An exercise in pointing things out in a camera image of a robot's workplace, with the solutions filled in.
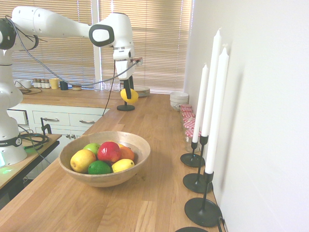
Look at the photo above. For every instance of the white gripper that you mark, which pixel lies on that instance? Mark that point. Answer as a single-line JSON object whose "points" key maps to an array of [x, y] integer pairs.
{"points": [[124, 67]]}

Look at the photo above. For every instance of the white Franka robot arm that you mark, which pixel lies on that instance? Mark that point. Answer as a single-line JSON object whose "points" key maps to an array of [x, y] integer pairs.
{"points": [[48, 24]]}

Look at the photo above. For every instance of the clear drinking glass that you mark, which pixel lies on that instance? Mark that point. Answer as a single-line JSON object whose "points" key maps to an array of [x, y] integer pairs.
{"points": [[106, 85], [117, 86], [97, 86]]}

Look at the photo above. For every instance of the stack of white plates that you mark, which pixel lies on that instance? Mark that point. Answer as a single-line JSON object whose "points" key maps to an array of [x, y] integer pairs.
{"points": [[143, 91]]}

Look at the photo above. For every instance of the black round stand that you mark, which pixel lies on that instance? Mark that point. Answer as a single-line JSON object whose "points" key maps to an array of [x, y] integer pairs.
{"points": [[125, 107]]}

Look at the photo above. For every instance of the stacked white bowls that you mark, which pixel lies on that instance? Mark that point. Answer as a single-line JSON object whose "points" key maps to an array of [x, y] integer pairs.
{"points": [[178, 100]]}

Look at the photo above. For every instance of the small round wooden box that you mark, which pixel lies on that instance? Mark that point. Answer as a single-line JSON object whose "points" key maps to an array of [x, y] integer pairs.
{"points": [[77, 87]]}

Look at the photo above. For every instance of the red gingham lid jar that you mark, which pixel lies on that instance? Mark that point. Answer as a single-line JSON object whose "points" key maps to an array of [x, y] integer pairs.
{"points": [[187, 114], [189, 128], [189, 139], [186, 107], [188, 121]]}

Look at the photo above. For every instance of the black cup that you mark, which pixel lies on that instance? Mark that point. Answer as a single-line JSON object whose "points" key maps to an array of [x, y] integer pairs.
{"points": [[63, 85]]}

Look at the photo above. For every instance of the orange fruit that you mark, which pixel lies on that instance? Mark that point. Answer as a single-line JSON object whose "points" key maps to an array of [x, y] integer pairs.
{"points": [[127, 153]]}

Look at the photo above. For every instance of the white drawer cabinet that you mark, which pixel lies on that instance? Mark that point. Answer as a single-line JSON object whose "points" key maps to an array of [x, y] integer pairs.
{"points": [[67, 113]]}

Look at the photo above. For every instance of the red apple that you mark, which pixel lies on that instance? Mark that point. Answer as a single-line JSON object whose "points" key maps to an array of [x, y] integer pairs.
{"points": [[108, 151]]}

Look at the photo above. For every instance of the light green apple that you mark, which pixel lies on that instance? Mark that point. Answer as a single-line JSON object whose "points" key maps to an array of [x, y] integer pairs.
{"points": [[91, 147]]}

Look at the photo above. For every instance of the short white candle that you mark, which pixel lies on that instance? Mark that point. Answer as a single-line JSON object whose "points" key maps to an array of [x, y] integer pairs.
{"points": [[200, 106]]}

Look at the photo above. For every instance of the wide wooden window blind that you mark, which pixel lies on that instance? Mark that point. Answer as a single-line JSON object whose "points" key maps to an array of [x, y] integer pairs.
{"points": [[60, 58]]}

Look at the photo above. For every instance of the yellow mug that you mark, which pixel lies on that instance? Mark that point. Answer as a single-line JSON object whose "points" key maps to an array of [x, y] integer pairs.
{"points": [[54, 83]]}

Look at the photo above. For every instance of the yellow lemon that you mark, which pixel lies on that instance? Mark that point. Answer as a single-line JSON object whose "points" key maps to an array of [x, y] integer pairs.
{"points": [[122, 165]]}

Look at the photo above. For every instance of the tallest white candle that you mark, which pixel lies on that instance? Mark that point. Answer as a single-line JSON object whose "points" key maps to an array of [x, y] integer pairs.
{"points": [[212, 84]]}

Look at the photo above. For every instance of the spice jar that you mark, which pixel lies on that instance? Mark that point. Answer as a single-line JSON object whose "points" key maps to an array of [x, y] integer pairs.
{"points": [[47, 83], [43, 83], [38, 83], [34, 83]]}

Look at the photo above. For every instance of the dark green lime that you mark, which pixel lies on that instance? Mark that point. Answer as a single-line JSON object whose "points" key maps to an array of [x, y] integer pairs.
{"points": [[98, 168]]}

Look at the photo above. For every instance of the large yellow fruit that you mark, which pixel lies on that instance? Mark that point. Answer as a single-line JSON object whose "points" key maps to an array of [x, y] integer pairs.
{"points": [[82, 160]]}

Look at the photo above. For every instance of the thick white candle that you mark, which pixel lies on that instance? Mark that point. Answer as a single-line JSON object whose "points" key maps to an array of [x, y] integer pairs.
{"points": [[217, 116]]}

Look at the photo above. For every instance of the black clamp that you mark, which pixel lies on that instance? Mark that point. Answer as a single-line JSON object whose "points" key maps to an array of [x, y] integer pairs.
{"points": [[45, 126]]}

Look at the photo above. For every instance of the black candle holder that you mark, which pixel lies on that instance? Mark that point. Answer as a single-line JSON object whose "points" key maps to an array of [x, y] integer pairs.
{"points": [[190, 229], [192, 160], [202, 213], [196, 183]]}

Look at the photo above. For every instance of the wooden fruit bowl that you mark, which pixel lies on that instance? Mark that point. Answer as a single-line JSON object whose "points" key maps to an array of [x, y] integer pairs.
{"points": [[106, 180]]}

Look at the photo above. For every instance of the white cup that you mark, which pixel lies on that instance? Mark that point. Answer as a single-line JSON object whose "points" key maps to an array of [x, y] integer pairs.
{"points": [[26, 83], [17, 83]]}

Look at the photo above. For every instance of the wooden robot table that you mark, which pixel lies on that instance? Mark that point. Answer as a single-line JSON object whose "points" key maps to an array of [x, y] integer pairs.
{"points": [[31, 154]]}

